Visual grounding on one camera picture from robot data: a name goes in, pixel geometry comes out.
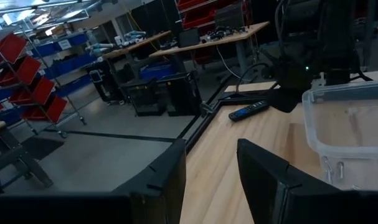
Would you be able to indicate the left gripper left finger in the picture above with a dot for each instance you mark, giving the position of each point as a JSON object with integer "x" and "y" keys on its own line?
{"x": 157, "y": 193}

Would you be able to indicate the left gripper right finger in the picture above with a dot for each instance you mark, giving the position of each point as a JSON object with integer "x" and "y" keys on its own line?
{"x": 269, "y": 193}

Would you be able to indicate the Energizer AA battery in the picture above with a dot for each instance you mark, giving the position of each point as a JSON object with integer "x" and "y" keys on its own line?
{"x": 356, "y": 187}
{"x": 328, "y": 171}
{"x": 340, "y": 170}

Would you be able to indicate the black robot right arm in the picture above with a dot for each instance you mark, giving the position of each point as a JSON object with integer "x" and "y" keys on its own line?
{"x": 332, "y": 37}

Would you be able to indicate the clear plastic bin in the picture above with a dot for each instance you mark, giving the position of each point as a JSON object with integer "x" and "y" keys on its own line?
{"x": 313, "y": 124}

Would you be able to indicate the black remote control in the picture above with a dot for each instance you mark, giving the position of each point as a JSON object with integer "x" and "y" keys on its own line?
{"x": 248, "y": 110}

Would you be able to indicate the wooden workbench with equipment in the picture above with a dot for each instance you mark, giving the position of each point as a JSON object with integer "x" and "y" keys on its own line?
{"x": 213, "y": 40}

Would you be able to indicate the black mesh computer case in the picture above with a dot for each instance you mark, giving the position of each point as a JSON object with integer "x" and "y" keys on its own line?
{"x": 143, "y": 98}

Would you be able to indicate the small black desk screen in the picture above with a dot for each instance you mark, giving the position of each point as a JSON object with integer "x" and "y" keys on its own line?
{"x": 189, "y": 37}

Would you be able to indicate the blue storage tote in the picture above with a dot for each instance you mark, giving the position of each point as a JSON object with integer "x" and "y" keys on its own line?
{"x": 157, "y": 71}

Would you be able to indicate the black rolling cabinet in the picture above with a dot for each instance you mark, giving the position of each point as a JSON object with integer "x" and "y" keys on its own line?
{"x": 103, "y": 82}

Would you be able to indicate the background wooden table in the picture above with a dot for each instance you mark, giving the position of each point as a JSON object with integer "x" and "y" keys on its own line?
{"x": 135, "y": 46}

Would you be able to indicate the wooden-top black stool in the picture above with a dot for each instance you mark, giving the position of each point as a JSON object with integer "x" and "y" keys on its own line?
{"x": 8, "y": 149}

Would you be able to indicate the blue storage bins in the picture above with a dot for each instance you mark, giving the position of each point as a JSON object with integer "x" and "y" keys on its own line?
{"x": 70, "y": 63}

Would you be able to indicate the red tilted bin shelf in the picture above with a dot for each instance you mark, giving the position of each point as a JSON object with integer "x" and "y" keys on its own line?
{"x": 26, "y": 71}

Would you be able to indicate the grey metal post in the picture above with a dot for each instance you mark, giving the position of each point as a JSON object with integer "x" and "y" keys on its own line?
{"x": 207, "y": 108}

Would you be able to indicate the black aluminium table frame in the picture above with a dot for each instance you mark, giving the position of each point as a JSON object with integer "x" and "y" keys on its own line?
{"x": 207, "y": 121}

